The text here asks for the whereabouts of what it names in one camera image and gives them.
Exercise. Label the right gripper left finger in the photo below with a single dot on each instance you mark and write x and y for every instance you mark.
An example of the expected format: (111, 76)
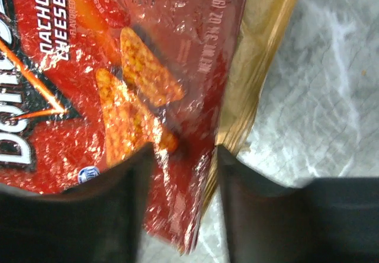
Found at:
(97, 221)

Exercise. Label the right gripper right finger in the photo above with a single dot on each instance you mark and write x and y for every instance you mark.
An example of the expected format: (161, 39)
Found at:
(326, 220)

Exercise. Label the red Doritos nacho bag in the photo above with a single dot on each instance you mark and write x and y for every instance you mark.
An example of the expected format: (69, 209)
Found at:
(86, 83)

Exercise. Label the gold teal chips bag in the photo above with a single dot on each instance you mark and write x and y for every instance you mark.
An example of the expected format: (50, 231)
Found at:
(262, 28)

